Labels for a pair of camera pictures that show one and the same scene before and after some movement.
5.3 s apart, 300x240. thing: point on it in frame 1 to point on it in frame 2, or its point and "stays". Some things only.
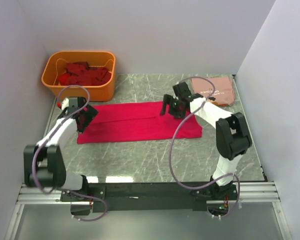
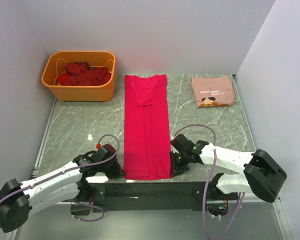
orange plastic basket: (88, 74) stays
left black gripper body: (89, 115) to (110, 168)
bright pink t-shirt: (117, 122) to (146, 144)
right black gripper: (169, 100) to (175, 169)
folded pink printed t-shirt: (220, 88) stays
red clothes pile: (80, 74) stays
